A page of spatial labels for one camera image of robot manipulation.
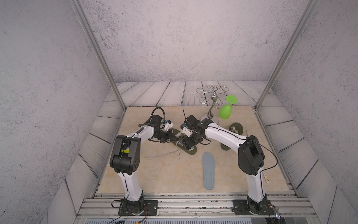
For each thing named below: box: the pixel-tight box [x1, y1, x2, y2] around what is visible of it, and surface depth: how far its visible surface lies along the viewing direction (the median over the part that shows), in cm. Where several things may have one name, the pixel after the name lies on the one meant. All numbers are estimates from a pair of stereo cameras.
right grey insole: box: [201, 151, 216, 191], surface depth 87 cm
